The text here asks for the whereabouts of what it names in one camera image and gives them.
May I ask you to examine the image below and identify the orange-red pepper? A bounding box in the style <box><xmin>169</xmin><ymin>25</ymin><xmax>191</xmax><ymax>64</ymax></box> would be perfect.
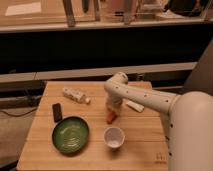
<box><xmin>106</xmin><ymin>111</ymin><xmax>117</xmax><ymax>124</ymax></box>

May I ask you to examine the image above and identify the white ceramic cup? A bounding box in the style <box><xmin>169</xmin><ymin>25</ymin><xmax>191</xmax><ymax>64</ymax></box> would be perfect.
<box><xmin>103</xmin><ymin>127</ymin><xmax>125</xmax><ymax>150</ymax></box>

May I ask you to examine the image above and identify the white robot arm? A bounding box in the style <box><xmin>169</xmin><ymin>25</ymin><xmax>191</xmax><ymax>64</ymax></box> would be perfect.
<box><xmin>104</xmin><ymin>72</ymin><xmax>213</xmax><ymax>171</ymax></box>

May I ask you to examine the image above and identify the white sponge block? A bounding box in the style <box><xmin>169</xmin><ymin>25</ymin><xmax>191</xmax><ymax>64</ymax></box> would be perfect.
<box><xmin>126</xmin><ymin>101</ymin><xmax>144</xmax><ymax>113</ymax></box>

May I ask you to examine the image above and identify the green bowl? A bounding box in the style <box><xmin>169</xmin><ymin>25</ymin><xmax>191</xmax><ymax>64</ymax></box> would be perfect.
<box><xmin>52</xmin><ymin>116</ymin><xmax>90</xmax><ymax>154</ymax></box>

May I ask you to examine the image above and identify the black phone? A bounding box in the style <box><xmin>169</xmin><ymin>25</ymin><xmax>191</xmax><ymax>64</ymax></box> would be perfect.
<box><xmin>52</xmin><ymin>103</ymin><xmax>62</xmax><ymax>122</ymax></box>

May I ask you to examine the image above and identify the black floor cable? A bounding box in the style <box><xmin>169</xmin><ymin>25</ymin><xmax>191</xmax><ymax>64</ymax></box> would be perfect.
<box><xmin>0</xmin><ymin>105</ymin><xmax>38</xmax><ymax>118</ymax></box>

